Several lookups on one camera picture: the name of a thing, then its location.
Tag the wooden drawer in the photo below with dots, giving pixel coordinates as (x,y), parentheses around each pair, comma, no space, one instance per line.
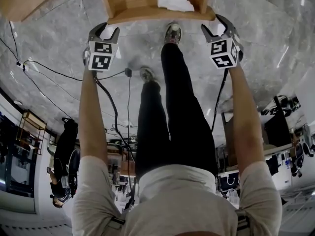
(137,15)

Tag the person's shoe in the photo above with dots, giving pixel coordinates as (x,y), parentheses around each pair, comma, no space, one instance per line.
(147,74)
(173,33)

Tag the black wheeled device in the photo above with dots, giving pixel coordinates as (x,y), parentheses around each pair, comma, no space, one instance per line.
(283,107)

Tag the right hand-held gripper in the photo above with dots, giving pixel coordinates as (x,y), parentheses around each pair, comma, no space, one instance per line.
(224,54)

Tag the white power strip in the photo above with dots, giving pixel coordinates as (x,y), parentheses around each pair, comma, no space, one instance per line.
(25,67)

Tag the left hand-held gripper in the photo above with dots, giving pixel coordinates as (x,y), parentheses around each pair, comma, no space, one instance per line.
(101,58)

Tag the yellow metal shelf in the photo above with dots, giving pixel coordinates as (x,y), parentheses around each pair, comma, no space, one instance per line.
(32,122)

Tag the black power adapter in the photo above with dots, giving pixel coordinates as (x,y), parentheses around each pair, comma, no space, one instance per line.
(128,72)

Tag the person's left forearm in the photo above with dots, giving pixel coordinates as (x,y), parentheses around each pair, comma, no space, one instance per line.
(92,119)

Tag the person's left shoe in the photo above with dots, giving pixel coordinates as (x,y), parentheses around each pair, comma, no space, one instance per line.
(147,74)

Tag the person's right shoe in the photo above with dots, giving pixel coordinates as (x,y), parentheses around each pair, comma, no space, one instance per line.
(173,33)

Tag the person's grey shirt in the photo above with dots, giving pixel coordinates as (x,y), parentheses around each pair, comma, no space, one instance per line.
(177,200)

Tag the person's right forearm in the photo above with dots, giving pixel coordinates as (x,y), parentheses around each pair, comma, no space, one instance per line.
(246,122)

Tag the person's black trousers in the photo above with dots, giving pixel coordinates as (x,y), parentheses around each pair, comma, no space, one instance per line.
(182,122)

